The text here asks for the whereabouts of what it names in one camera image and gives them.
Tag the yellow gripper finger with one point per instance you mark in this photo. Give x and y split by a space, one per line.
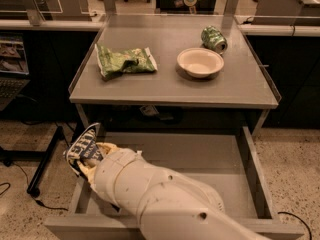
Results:
87 174
106 149

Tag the blue kettle chip bag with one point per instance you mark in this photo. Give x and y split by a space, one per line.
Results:
81 148

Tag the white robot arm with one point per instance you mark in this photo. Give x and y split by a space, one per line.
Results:
166 204

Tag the green chip bag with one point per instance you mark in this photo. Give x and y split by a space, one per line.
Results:
132 61

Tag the grey cabinet counter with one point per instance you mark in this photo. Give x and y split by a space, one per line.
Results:
242 83

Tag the grey open drawer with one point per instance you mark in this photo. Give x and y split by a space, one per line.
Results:
228 163

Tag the black stand leg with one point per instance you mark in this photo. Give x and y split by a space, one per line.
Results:
33 187

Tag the laptop computer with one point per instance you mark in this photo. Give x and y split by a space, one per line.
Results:
14 72

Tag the white bowl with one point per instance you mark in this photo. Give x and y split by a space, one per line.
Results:
200 62

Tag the green soda can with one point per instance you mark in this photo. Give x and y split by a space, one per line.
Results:
213 39

